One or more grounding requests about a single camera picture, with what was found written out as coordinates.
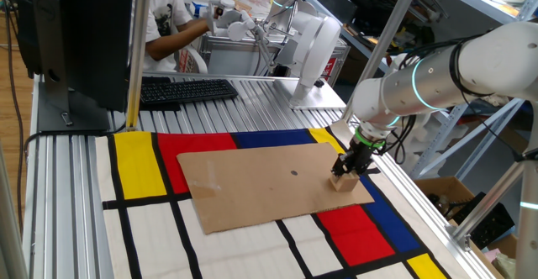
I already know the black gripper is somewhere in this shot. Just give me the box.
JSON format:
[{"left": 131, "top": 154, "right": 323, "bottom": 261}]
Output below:
[{"left": 330, "top": 141, "right": 379, "bottom": 178}]

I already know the light wooden cube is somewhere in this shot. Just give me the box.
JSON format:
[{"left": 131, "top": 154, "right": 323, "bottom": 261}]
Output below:
[{"left": 329, "top": 171, "right": 361, "bottom": 193}]

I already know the bare person forearm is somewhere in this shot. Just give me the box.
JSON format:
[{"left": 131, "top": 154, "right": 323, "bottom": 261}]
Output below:
[{"left": 144, "top": 17, "right": 210, "bottom": 61}]

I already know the colour block patterned cloth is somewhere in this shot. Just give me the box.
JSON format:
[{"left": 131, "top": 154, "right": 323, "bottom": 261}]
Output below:
[{"left": 95, "top": 127, "right": 455, "bottom": 279}]

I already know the open cardboard box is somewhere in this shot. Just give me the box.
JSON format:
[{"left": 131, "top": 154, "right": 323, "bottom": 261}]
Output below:
[{"left": 414, "top": 176, "right": 477, "bottom": 222}]

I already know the brown cardboard sheet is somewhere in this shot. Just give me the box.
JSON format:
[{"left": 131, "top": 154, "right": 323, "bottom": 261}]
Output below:
[{"left": 176, "top": 142, "right": 376, "bottom": 235}]

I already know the grey metal shelf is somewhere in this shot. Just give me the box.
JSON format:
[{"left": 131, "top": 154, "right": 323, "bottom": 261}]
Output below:
[{"left": 394, "top": 0, "right": 538, "bottom": 183}]

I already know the black equipment case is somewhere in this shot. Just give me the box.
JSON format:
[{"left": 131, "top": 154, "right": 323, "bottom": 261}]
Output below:
[{"left": 309, "top": 0, "right": 390, "bottom": 36}]

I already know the black keyboard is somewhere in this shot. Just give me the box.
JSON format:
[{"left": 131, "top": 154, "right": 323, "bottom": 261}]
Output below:
[{"left": 138, "top": 76, "right": 240, "bottom": 113}]

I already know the white plastic chair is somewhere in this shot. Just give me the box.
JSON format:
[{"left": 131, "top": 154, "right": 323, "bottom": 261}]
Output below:
[{"left": 178, "top": 45, "right": 209, "bottom": 75}]

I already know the person in white shirt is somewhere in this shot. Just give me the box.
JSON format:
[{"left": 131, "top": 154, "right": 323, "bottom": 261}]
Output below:
[{"left": 141, "top": 0, "right": 211, "bottom": 74}]

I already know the black computer monitor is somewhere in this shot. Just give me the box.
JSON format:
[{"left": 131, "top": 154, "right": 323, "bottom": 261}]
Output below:
[{"left": 14, "top": 0, "right": 136, "bottom": 135}]

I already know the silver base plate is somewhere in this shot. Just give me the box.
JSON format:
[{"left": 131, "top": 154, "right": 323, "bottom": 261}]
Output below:
[{"left": 272, "top": 76, "right": 348, "bottom": 112}]

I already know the aluminium strut with bracket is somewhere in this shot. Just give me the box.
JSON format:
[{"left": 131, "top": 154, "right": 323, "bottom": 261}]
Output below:
[
  {"left": 342, "top": 0, "right": 425, "bottom": 123},
  {"left": 445, "top": 161, "right": 525, "bottom": 251}
]

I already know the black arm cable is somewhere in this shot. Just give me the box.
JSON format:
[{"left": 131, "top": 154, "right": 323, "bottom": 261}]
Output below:
[{"left": 382, "top": 30, "right": 538, "bottom": 166}]

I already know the yellowish aluminium post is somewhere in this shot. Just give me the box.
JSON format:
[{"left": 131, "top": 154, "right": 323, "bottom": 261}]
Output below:
[{"left": 124, "top": 0, "right": 154, "bottom": 132}]

